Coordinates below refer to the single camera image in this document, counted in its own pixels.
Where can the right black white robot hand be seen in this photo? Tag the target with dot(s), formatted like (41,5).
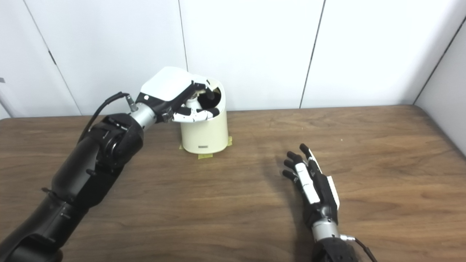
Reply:
(320,196)

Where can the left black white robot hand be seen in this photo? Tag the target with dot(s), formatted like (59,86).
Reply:
(167,85)

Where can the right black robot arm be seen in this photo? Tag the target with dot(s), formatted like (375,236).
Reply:
(331,247)

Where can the cream-colored bin body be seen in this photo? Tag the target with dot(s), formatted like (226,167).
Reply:
(205,134)

